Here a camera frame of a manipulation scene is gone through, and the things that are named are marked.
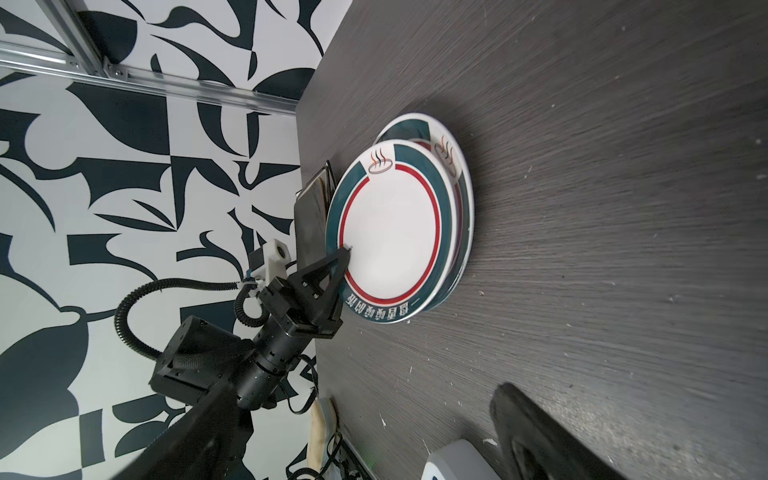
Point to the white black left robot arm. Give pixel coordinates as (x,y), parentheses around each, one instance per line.
(202,356)

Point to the black square plate gold rim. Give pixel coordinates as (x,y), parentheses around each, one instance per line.
(310,215)

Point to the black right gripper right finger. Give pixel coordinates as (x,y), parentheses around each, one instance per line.
(535,446)

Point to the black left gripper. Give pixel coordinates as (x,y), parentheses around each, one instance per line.
(308,303)

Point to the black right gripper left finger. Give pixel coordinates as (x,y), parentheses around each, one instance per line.
(206,443)

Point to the small white round plate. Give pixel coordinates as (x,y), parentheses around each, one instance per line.
(437,138)

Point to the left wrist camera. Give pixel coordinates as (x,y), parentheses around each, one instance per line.
(269,261)

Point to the beige foam roll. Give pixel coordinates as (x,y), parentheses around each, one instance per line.
(323,427)

